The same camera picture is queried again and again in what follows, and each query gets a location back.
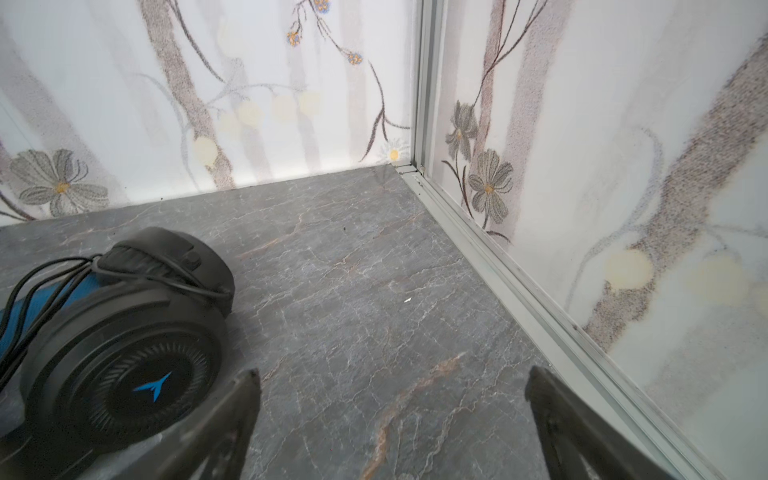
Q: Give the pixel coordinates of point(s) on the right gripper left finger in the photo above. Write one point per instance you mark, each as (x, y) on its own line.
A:
(212, 442)

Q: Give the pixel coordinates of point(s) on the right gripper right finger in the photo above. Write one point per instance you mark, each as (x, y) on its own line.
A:
(577, 442)

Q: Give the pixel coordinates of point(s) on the black blue headphones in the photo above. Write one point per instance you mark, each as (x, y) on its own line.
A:
(111, 349)

